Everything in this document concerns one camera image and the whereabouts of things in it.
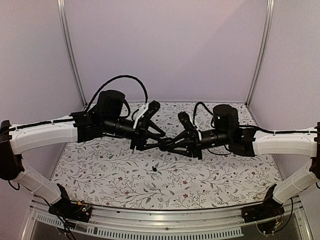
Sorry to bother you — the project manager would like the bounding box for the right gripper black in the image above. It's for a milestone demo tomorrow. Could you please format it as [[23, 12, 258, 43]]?
[[166, 129, 231, 161]]

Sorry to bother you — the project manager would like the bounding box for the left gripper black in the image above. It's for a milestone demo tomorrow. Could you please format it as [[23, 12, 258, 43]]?
[[103, 115, 167, 151]]

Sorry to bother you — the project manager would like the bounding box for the black earbud charging case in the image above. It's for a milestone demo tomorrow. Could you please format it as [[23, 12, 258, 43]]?
[[158, 137, 175, 152]]

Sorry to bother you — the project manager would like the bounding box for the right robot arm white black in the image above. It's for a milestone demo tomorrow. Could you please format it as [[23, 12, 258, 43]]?
[[160, 104, 320, 218]]

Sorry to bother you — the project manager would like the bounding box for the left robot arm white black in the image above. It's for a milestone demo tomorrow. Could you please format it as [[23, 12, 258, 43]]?
[[0, 90, 165, 217]]

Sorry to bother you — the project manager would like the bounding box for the floral table mat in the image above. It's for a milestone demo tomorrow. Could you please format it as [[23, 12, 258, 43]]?
[[48, 101, 285, 210]]

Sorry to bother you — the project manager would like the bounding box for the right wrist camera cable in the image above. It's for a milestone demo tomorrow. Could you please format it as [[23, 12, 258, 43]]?
[[192, 101, 216, 128]]

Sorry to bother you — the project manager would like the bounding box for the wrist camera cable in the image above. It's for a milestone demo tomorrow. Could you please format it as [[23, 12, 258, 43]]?
[[84, 74, 149, 113], [192, 101, 216, 128]]

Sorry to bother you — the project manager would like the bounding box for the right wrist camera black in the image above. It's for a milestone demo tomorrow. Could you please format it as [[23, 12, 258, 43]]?
[[178, 111, 202, 141]]

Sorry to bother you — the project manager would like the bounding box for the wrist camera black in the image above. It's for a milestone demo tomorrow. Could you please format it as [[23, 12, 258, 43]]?
[[178, 111, 202, 141], [133, 100, 161, 129]]

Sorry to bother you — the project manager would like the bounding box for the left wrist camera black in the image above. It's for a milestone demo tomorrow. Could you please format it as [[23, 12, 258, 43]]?
[[133, 100, 161, 129]]

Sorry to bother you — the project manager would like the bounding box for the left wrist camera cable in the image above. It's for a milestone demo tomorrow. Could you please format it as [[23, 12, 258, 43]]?
[[84, 74, 149, 113]]

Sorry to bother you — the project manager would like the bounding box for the aluminium front rail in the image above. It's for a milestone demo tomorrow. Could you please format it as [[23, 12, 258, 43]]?
[[21, 197, 315, 240]]

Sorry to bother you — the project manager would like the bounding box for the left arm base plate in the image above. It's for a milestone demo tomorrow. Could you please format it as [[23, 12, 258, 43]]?
[[48, 183, 93, 223]]

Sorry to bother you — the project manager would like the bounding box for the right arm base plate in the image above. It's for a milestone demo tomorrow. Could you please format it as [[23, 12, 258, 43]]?
[[241, 184, 285, 235]]

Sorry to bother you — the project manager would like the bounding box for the left aluminium corner post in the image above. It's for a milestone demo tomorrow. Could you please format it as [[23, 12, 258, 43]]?
[[56, 0, 87, 107]]

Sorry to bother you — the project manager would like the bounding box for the aluminium corner post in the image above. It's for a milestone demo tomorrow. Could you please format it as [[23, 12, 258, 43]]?
[[56, 0, 87, 107], [245, 0, 275, 108]]

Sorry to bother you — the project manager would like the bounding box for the right aluminium corner post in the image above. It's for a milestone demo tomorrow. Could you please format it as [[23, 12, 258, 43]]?
[[245, 0, 275, 108]]

